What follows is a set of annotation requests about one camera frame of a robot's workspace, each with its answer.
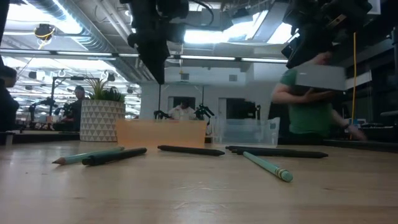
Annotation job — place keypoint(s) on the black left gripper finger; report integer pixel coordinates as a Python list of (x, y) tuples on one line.
[(155, 62)]

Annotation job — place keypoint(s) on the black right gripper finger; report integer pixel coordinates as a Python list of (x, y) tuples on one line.
[(303, 49)]

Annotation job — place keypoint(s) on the mint green pencil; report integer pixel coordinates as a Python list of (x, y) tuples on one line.
[(81, 157), (267, 166)]

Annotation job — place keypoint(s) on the other station black robot arm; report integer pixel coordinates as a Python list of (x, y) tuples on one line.
[(46, 104), (160, 114), (202, 111)]

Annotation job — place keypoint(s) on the grey box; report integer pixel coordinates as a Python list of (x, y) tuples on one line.
[(320, 77)]

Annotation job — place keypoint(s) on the green succulent plant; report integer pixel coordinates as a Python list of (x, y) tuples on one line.
[(102, 91)]

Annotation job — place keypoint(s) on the long ceiling light strip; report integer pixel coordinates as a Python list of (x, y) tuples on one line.
[(217, 58)]

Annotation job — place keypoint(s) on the orange translucent plastic bin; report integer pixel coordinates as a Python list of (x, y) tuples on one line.
[(161, 132)]

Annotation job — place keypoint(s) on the black upright panels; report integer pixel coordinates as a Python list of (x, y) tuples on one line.
[(274, 115)]

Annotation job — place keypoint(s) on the white triangle-patterned plant pot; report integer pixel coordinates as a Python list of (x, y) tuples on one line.
[(99, 121)]

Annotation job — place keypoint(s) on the black monitor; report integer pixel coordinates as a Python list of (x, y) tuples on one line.
[(239, 109)]

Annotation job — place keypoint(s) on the blue and white box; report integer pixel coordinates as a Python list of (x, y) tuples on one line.
[(357, 121)]

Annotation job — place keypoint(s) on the dark shelving unit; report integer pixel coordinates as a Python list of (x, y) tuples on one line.
[(382, 102)]

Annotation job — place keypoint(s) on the clear plastic bin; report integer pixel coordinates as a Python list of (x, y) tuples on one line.
[(245, 132)]

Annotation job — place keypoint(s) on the wooden table with dark edge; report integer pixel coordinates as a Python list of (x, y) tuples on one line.
[(46, 137)]

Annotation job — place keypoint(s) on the black gantry frame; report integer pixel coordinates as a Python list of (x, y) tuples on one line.
[(62, 78), (159, 99)]

